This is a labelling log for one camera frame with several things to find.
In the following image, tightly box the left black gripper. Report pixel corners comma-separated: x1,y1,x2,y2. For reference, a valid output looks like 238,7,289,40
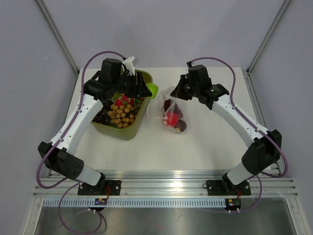
112,71,152,98

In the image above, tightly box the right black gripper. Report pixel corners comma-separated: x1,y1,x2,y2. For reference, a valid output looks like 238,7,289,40
171,75,200,101

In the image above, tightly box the clear zip top bag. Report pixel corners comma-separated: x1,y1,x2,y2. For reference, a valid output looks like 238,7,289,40
147,87,187,133

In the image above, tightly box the red apple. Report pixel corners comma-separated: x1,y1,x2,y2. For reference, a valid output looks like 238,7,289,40
164,111,179,127

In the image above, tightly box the dark purple mangosteen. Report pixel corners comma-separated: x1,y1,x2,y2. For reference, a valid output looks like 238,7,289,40
176,120,187,132

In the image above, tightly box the olive green plastic bin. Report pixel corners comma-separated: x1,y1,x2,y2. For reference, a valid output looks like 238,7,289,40
91,70,153,140

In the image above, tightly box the red grape bunch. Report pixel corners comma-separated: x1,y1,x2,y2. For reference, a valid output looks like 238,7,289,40
174,109,183,120

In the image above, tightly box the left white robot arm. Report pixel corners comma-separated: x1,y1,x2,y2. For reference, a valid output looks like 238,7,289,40
36,56,152,195

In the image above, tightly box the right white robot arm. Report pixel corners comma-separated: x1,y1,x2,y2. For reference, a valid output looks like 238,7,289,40
171,65,282,194

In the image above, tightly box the pink dragon fruit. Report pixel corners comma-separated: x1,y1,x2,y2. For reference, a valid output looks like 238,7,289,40
114,94,134,107

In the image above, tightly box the tan longan bunch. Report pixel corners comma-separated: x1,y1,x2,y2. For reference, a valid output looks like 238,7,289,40
107,104,137,129

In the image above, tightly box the dark purple grape bunch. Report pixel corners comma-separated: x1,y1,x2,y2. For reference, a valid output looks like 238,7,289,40
92,102,112,125

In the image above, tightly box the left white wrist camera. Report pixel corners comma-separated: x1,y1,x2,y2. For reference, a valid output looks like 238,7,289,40
122,56,139,75

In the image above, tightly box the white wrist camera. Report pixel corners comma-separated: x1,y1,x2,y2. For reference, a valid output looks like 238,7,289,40
186,61,196,68
122,56,139,75

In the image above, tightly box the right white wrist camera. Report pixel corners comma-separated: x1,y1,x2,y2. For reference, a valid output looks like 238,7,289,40
186,61,196,68

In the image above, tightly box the aluminium mounting rail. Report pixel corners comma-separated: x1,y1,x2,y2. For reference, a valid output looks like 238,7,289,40
33,168,298,199

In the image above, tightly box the left aluminium frame post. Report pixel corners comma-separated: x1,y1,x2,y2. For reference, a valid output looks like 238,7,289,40
34,0,79,77

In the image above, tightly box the aluminium frame post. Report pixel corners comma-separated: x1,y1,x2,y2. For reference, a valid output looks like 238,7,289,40
246,0,292,76
34,0,79,77

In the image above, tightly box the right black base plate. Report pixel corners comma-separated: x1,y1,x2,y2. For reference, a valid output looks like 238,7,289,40
202,180,251,196

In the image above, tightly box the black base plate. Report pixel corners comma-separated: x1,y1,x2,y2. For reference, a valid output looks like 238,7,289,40
202,180,251,196
77,180,121,196

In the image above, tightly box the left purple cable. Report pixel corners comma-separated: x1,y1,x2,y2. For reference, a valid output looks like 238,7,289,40
36,50,124,232

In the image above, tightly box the purple cable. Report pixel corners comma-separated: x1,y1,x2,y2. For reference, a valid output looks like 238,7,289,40
36,50,124,232
186,57,289,212

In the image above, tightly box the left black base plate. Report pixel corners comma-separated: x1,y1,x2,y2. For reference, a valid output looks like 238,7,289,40
77,180,121,196

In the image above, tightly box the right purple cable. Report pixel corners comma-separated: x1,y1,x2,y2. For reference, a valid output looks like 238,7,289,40
186,57,289,212

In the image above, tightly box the right aluminium frame post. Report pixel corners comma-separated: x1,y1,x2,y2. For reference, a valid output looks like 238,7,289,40
246,0,292,76

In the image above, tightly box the white slotted cable duct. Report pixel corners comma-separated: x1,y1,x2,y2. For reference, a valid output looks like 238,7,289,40
43,197,226,208

